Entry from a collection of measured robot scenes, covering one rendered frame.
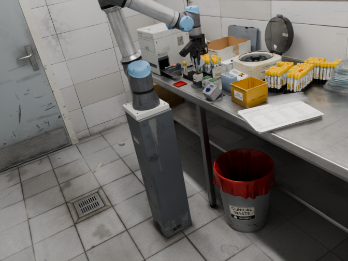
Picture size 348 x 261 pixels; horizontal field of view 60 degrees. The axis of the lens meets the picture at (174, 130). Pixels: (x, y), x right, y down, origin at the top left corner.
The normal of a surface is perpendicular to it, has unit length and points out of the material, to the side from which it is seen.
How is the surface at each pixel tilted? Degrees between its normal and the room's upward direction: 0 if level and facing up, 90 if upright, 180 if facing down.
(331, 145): 0
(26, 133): 90
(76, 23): 90
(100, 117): 90
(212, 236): 0
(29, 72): 90
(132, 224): 0
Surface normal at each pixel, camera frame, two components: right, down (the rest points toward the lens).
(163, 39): 0.49, 0.35
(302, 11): -0.86, 0.36
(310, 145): -0.15, -0.87
